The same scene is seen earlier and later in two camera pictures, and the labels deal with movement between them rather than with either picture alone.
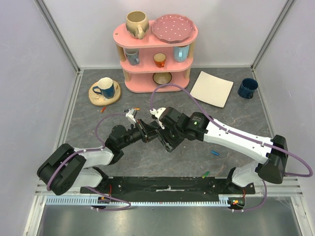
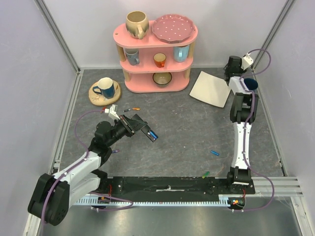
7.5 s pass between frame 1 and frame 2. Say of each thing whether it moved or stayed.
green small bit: stayed
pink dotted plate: stayed
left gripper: moved
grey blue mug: stayed
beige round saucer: stayed
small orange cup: stayed
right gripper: moved
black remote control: moved
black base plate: stayed
